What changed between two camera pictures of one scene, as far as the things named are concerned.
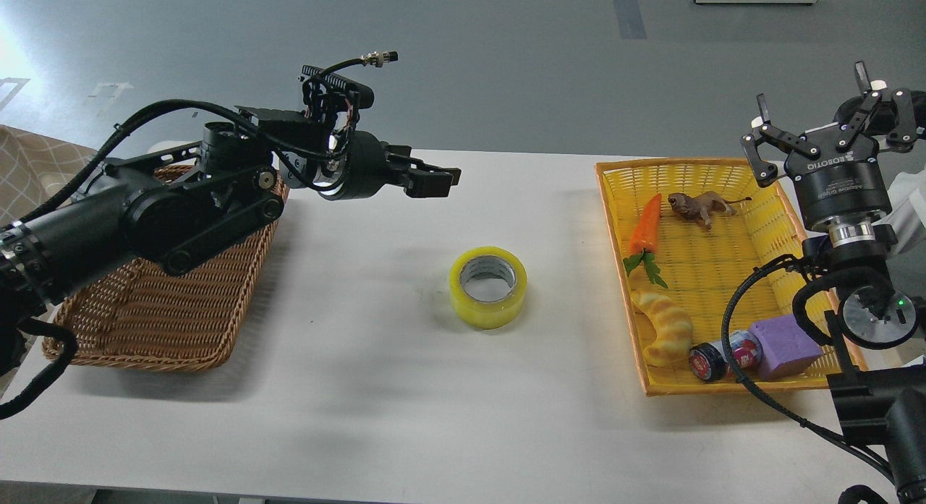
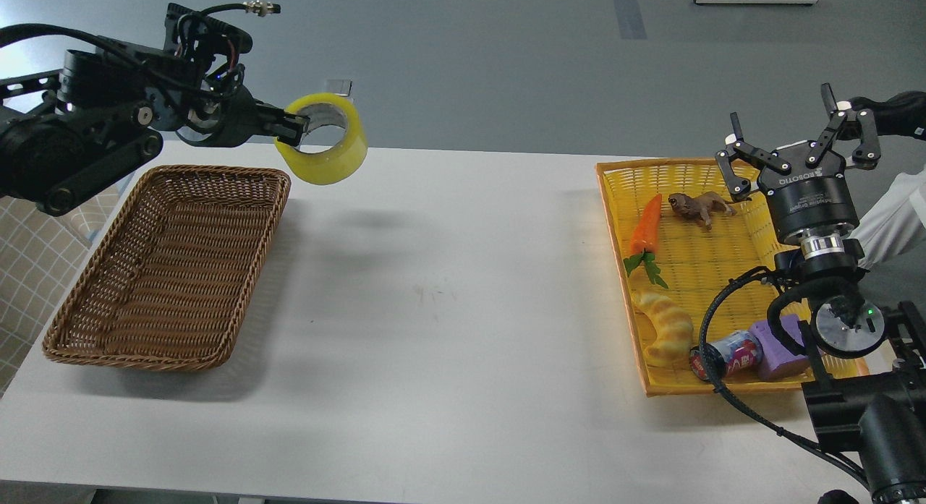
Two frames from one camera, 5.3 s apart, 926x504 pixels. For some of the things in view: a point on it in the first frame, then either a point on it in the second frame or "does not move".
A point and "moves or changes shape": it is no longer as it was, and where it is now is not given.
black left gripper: x=359 y=171 → x=243 y=118
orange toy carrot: x=643 y=241 does not move
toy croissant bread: x=673 y=330 does not move
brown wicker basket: x=142 y=314 does not move
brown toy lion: x=699 y=207 does not move
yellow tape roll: x=488 y=287 moves or changes shape
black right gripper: x=840 y=184 → x=813 y=194
